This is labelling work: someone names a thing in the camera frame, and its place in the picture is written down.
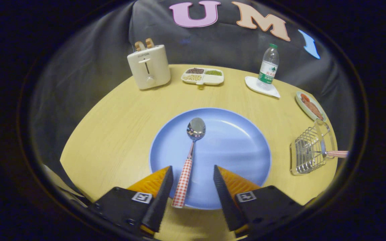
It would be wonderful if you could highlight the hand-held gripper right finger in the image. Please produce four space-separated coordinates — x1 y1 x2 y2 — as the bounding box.
213 165 306 235

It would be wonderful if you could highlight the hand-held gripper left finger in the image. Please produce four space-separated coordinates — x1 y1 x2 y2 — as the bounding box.
87 165 174 236

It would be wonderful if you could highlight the spoon with red checked handle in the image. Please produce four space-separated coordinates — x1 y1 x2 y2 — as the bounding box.
171 117 206 209

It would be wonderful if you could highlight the fork with red checked handle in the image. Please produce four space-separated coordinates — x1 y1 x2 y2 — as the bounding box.
309 150 349 159

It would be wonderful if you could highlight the blue round plate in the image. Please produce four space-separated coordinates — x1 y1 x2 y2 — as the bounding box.
149 107 272 210

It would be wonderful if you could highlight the white square coaster tray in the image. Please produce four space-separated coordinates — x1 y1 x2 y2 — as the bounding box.
245 76 280 98

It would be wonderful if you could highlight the white divided dish with beans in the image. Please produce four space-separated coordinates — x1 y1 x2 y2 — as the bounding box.
181 67 224 88

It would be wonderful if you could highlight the green plate with meat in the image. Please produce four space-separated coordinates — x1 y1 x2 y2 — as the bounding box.
295 91 327 122

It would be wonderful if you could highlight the cream toaster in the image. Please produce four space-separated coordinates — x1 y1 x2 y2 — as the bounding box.
127 45 171 90

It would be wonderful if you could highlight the clear plastic water bottle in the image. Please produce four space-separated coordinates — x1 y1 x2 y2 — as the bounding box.
257 44 279 91

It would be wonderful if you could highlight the metal wire basket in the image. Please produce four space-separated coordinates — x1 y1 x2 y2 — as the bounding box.
289 118 336 176

